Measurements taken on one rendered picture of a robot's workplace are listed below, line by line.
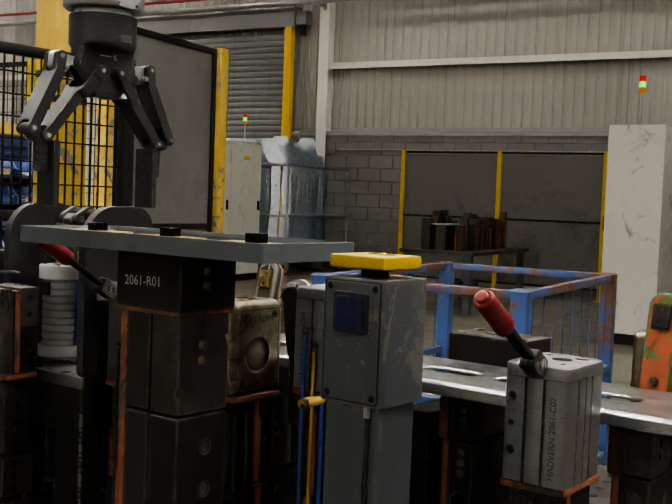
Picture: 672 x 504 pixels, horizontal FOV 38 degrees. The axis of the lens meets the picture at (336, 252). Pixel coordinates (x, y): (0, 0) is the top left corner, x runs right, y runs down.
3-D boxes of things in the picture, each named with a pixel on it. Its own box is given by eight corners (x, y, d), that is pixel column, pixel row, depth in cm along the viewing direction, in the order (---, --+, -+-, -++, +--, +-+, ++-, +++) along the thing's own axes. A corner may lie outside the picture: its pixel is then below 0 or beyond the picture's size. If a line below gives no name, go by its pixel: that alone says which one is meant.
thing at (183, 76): (95, 459, 437) (106, 12, 426) (72, 454, 443) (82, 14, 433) (227, 418, 528) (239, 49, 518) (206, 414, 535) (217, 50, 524)
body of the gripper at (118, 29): (93, 5, 103) (91, 92, 103) (154, 18, 109) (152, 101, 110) (51, 11, 107) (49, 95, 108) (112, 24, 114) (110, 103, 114)
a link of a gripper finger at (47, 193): (60, 140, 103) (54, 139, 103) (58, 205, 103) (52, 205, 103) (43, 140, 105) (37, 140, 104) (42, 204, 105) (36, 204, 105)
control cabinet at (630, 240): (656, 319, 1099) (668, 103, 1086) (705, 324, 1071) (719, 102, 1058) (594, 341, 894) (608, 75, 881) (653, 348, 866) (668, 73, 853)
